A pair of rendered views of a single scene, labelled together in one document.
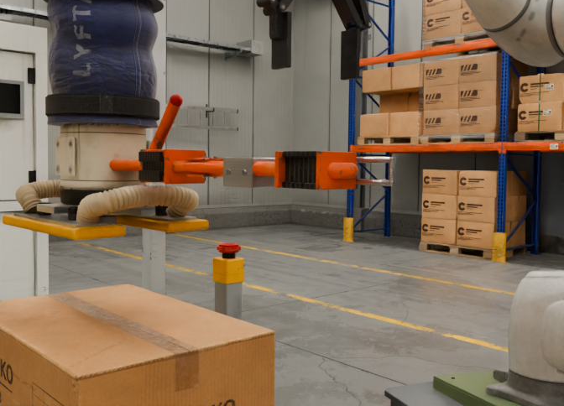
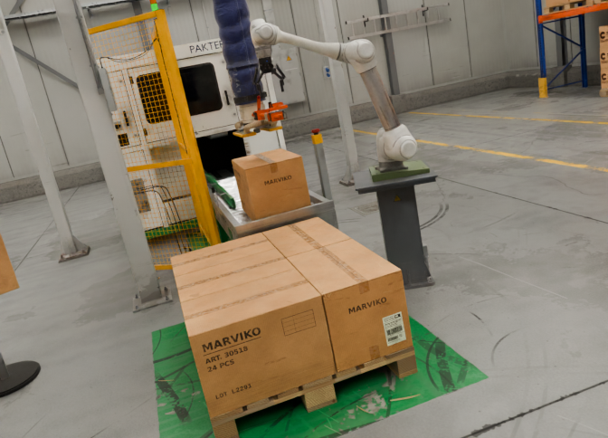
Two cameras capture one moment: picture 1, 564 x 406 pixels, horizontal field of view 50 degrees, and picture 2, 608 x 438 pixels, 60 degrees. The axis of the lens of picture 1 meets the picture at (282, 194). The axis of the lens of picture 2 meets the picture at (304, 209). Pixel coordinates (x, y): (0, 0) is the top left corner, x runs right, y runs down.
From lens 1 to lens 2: 2.57 m
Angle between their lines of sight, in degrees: 30
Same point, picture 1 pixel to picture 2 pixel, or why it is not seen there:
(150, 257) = (345, 134)
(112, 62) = (245, 86)
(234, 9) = not seen: outside the picture
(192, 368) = (275, 166)
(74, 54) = (236, 86)
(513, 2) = (334, 53)
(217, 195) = (441, 76)
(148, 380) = (262, 170)
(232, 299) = (318, 149)
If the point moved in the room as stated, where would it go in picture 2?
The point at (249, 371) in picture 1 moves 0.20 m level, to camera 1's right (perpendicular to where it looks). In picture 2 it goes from (294, 167) to (321, 165)
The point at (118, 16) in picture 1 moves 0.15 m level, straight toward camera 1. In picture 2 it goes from (244, 72) to (238, 74)
